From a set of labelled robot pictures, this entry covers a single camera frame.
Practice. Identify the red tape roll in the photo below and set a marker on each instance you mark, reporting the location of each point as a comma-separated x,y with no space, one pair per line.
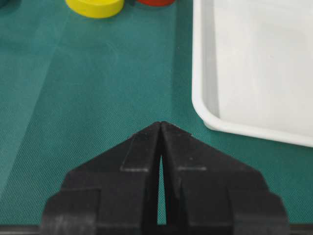
156,2

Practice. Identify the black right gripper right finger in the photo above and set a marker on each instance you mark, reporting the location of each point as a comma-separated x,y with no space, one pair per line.
211,193

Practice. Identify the white plastic case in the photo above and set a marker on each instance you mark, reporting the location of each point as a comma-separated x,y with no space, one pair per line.
252,68

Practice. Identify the green table cloth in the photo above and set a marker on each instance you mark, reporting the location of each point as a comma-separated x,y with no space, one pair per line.
73,87

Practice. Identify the yellow tape roll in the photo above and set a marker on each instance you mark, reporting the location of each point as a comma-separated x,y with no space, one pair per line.
97,9

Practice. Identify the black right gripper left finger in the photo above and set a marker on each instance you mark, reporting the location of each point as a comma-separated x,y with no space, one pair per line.
115,193

